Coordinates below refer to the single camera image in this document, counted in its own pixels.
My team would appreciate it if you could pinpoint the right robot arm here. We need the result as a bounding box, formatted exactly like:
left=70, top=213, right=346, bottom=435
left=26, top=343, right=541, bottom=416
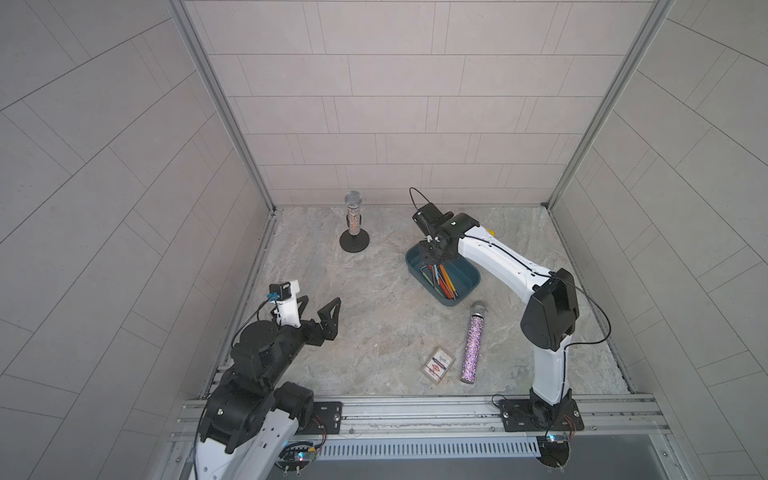
left=407, top=202, right=611, bottom=430

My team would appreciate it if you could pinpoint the green hex key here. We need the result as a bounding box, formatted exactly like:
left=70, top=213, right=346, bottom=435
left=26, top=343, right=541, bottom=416
left=420, top=268, right=437, bottom=290

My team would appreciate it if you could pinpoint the controller board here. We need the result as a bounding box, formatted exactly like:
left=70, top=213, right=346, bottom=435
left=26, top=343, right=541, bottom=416
left=274, top=441, right=321, bottom=476
left=536, top=434, right=570, bottom=470

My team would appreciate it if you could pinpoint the right controller board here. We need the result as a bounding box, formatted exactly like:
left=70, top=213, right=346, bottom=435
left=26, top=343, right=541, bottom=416
left=536, top=434, right=570, bottom=470

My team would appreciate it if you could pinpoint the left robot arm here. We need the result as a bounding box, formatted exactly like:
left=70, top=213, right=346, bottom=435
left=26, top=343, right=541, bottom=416
left=189, top=294, right=342, bottom=479

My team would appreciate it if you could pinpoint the small card packet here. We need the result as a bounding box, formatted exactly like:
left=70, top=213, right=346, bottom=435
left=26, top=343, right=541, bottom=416
left=421, top=346, right=455, bottom=384

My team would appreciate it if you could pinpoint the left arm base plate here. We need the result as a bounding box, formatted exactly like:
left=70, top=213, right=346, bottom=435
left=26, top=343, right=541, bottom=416
left=297, top=401, right=343, bottom=436

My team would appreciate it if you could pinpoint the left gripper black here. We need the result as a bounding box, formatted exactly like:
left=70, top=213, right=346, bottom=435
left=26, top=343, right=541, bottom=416
left=261, top=292, right=342, bottom=388

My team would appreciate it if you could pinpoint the orange hex key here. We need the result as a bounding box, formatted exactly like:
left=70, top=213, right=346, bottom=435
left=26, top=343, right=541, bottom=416
left=436, top=265, right=457, bottom=299

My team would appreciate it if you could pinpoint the yellow hex key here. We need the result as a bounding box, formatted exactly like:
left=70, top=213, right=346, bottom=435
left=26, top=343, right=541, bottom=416
left=441, top=266, right=459, bottom=299

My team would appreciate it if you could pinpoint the aluminium front rail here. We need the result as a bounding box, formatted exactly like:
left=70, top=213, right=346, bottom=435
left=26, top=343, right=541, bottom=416
left=170, top=392, right=673, bottom=445

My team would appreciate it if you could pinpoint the left controller board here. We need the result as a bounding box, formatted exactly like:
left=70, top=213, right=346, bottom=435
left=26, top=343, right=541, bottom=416
left=274, top=441, right=321, bottom=476

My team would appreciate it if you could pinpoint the purple glitter microphone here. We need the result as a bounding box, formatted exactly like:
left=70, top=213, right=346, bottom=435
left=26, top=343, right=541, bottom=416
left=460, top=300, right=487, bottom=384

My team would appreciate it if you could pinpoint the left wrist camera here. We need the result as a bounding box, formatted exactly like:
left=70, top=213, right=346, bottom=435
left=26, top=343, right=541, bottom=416
left=267, top=280, right=300, bottom=328

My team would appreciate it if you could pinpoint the red hex key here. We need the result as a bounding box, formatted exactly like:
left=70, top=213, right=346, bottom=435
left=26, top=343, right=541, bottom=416
left=430, top=265, right=453, bottom=300

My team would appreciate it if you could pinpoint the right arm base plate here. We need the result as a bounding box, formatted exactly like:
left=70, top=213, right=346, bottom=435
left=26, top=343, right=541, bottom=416
left=493, top=391, right=584, bottom=433

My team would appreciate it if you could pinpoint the teal storage box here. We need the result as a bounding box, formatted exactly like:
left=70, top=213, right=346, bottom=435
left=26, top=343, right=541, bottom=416
left=405, top=245, right=481, bottom=306

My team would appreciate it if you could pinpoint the microphone on black stand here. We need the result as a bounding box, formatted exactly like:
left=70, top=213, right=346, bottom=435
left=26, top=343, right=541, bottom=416
left=339, top=190, right=370, bottom=253

